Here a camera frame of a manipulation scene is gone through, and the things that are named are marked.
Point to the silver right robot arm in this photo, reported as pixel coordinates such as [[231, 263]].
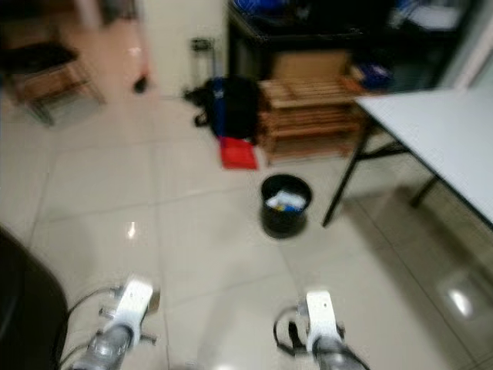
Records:
[[335, 356]]

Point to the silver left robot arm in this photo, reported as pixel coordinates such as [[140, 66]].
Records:
[[108, 348]]

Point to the black round rubbish bin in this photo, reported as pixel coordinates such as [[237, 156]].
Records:
[[281, 223]]

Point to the white and blue trash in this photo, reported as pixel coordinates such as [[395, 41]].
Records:
[[286, 200]]

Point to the black rounded chair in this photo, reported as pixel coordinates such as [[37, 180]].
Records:
[[27, 308]]

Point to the wooden chair with black seat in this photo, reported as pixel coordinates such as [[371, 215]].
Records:
[[38, 58]]

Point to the small dark floor object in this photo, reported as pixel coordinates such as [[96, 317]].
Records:
[[140, 83]]

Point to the clear bottle with dark lid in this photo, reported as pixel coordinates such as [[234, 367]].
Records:
[[200, 58]]

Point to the red bag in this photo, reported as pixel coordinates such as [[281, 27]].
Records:
[[237, 154]]

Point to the black backpack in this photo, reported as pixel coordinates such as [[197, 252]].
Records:
[[239, 108]]

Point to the black desk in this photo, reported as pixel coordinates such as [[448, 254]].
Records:
[[250, 50]]

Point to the wooden slatted shoe rack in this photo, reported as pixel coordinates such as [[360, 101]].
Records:
[[308, 116]]

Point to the brown cardboard box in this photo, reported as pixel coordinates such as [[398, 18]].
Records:
[[308, 65]]

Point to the small blue box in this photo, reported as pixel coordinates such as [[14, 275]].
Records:
[[376, 75]]

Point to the white table with black legs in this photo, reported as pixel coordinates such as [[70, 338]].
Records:
[[447, 127]]

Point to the white papers on desk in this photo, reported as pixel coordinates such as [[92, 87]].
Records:
[[431, 17]]

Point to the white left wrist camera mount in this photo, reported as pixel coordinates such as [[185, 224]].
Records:
[[135, 301]]

